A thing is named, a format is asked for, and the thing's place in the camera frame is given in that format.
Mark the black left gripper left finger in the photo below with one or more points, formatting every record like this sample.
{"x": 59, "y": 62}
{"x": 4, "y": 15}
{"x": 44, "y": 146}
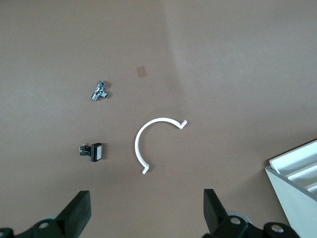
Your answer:
{"x": 74, "y": 218}

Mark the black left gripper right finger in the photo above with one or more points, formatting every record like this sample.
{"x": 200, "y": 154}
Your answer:
{"x": 215, "y": 218}

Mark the white drawer cabinet shell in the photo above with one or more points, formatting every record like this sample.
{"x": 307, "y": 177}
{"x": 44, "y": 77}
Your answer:
{"x": 292, "y": 213}

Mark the white plastic drawer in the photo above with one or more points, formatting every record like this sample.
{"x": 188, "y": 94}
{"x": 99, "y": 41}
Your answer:
{"x": 313, "y": 190}
{"x": 297, "y": 158}
{"x": 307, "y": 177}

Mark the white curved plastic clip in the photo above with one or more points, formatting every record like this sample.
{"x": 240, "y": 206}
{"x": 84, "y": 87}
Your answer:
{"x": 136, "y": 146}

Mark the small blue metal component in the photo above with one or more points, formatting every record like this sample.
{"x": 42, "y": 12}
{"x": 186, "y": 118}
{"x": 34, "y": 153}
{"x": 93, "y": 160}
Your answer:
{"x": 99, "y": 92}

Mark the brown tape patch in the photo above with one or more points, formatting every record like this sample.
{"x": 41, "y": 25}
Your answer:
{"x": 141, "y": 71}

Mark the black switch with white face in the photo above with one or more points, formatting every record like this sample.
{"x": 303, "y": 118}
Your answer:
{"x": 95, "y": 152}

